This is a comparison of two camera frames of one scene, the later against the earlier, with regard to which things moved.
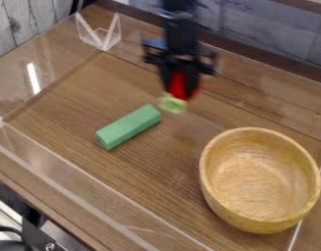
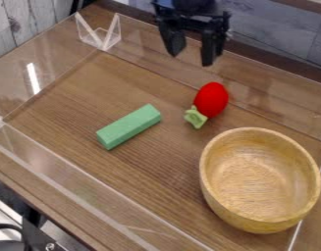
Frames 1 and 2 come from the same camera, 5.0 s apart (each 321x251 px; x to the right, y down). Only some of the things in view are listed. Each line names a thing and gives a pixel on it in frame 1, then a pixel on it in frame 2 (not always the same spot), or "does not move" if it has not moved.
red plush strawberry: [174, 102] to [211, 100]
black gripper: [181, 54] to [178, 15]
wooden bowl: [260, 178] does not move
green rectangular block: [128, 125] does not move
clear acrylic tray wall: [95, 196] does not move
